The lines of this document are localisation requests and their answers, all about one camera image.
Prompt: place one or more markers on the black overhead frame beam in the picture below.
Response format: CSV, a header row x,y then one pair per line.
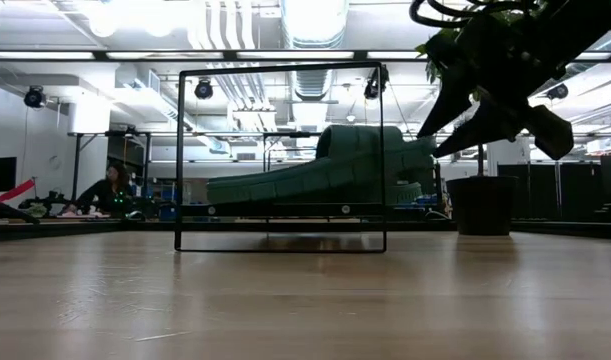
x,y
228,55

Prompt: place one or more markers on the blue storage bin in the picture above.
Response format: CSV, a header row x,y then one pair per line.
x,y
167,195

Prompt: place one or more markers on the ribbed ventilation duct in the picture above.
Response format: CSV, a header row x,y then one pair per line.
x,y
312,85

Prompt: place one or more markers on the small black robot arm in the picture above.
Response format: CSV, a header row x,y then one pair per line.
x,y
45,205

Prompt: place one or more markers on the red barrier tape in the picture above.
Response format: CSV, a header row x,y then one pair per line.
x,y
17,190

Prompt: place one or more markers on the black aluminium table frame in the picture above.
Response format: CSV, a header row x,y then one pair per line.
x,y
560,229

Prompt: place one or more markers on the person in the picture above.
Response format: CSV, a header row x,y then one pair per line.
x,y
105,192

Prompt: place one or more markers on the black wall monitor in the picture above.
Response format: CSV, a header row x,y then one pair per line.
x,y
0,175

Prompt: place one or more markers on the black ceiling spotlight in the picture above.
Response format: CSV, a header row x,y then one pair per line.
x,y
374,89
203,90
557,91
35,96

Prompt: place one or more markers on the dark round plant pot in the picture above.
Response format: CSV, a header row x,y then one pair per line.
x,y
485,205

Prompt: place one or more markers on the black tripod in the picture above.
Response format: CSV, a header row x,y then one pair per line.
x,y
10,211

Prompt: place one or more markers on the green leafy plant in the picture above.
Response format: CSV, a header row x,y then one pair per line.
x,y
481,160

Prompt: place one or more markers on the black steel-framed table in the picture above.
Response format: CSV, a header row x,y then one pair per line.
x,y
125,134
300,134

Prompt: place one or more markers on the black partition panels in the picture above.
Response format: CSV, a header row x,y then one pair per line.
x,y
560,190

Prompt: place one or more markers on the large silver ceiling duct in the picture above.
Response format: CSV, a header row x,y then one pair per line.
x,y
312,20

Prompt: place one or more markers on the wooden shelf black metal frame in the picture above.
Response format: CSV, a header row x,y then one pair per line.
x,y
285,210

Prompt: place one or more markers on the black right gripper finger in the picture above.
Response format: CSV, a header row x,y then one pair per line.
x,y
450,95
480,130

